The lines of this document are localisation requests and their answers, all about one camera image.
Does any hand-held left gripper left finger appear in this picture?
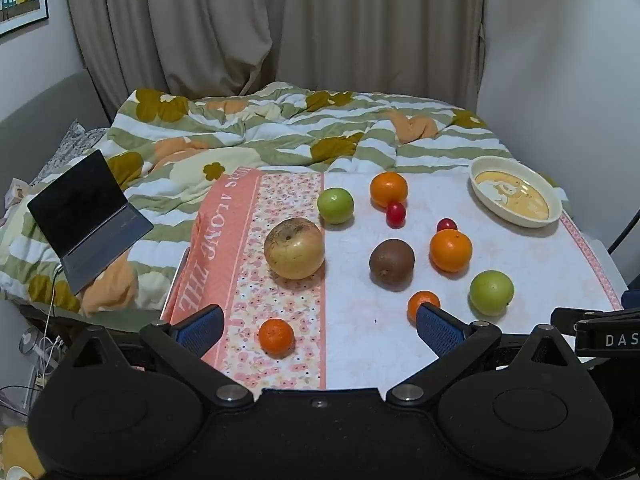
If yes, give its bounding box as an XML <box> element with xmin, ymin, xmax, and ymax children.
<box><xmin>59</xmin><ymin>304</ymin><xmax>255</xmax><ymax>409</ymax></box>

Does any beige curtain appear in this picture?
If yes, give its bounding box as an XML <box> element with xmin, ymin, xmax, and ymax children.
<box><xmin>62</xmin><ymin>0</ymin><xmax>488</xmax><ymax>111</ymax></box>

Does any grey upholstered headboard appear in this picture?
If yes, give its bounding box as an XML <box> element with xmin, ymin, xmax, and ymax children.
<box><xmin>0</xmin><ymin>70</ymin><xmax>112</xmax><ymax>171</ymax></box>

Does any grey patterned pillow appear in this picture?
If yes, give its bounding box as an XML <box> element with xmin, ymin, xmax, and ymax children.
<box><xmin>30</xmin><ymin>120</ymin><xmax>108</xmax><ymax>186</ymax></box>

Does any small mandarin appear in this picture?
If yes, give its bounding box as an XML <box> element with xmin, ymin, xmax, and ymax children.
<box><xmin>258</xmin><ymin>318</ymin><xmax>295</xmax><ymax>358</ymax></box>
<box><xmin>407</xmin><ymin>290</ymin><xmax>442</xmax><ymax>324</ymax></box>

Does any black cable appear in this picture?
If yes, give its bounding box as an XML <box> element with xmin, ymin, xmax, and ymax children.
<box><xmin>607</xmin><ymin>205</ymin><xmax>640</xmax><ymax>256</ymax></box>

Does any large orange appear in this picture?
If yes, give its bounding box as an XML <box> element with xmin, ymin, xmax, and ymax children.
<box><xmin>429</xmin><ymin>229</ymin><xmax>473</xmax><ymax>273</ymax></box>
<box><xmin>370</xmin><ymin>172</ymin><xmax>409</xmax><ymax>209</ymax></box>

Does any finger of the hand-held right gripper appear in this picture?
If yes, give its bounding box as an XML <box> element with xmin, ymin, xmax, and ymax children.
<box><xmin>550</xmin><ymin>307</ymin><xmax>603</xmax><ymax>334</ymax></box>

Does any cream bowl with yellow print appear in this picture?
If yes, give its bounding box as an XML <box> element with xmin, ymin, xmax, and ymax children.
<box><xmin>469</xmin><ymin>155</ymin><xmax>564</xmax><ymax>229</ymax></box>

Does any brown kiwi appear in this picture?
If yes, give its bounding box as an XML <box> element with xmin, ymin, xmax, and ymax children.
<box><xmin>369</xmin><ymin>239</ymin><xmax>416</xmax><ymax>286</ymax></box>

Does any yellow apple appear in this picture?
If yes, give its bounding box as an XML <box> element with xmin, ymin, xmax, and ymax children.
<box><xmin>264</xmin><ymin>217</ymin><xmax>326</xmax><ymax>281</ymax></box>

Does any pink floral tablecloth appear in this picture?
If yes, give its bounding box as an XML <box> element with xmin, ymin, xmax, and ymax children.
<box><xmin>160</xmin><ymin>167</ymin><xmax>623</xmax><ymax>392</ymax></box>

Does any white cable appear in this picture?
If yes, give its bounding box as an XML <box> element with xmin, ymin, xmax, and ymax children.
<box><xmin>42</xmin><ymin>260</ymin><xmax>67</xmax><ymax>363</ymax></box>

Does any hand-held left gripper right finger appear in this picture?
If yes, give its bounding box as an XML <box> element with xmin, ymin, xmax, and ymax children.
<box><xmin>387</xmin><ymin>304</ymin><xmax>587</xmax><ymax>408</ymax></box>

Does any green striped floral blanket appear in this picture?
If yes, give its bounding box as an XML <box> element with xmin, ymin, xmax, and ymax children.
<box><xmin>0</xmin><ymin>81</ymin><xmax>573</xmax><ymax>317</ymax></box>

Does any grey open laptop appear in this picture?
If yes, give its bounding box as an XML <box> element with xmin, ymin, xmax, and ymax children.
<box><xmin>27</xmin><ymin>149</ymin><xmax>155</xmax><ymax>296</ymax></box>

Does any green apple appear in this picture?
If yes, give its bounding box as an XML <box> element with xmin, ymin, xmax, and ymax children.
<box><xmin>469</xmin><ymin>270</ymin><xmax>515</xmax><ymax>317</ymax></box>
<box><xmin>317</xmin><ymin>187</ymin><xmax>355</xmax><ymax>225</ymax></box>

